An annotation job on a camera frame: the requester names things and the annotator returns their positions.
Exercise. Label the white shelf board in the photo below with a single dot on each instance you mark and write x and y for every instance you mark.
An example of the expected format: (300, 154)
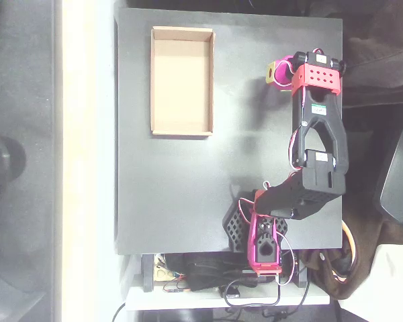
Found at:
(188, 298)

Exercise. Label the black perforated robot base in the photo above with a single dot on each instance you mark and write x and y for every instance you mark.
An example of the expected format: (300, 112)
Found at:
(234, 228)

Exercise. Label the yellow camera mount with hole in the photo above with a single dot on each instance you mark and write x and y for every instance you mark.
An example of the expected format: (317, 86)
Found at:
(269, 80)

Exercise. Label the brown jacket with button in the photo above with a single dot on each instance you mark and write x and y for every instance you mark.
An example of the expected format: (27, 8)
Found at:
(366, 268)

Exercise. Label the cardboard box tray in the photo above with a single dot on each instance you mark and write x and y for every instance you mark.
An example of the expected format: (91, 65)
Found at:
(181, 84)

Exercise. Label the grey office chair part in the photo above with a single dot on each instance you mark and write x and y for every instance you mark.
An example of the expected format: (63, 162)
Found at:
(399, 188)

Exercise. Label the dark brown garment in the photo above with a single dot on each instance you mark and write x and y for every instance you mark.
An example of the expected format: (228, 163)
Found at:
(379, 60)

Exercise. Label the small black connector box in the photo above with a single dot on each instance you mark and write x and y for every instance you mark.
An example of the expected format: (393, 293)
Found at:
(232, 292)

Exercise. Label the beige wooden piece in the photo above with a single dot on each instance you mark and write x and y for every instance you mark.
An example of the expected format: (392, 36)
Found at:
(163, 273)

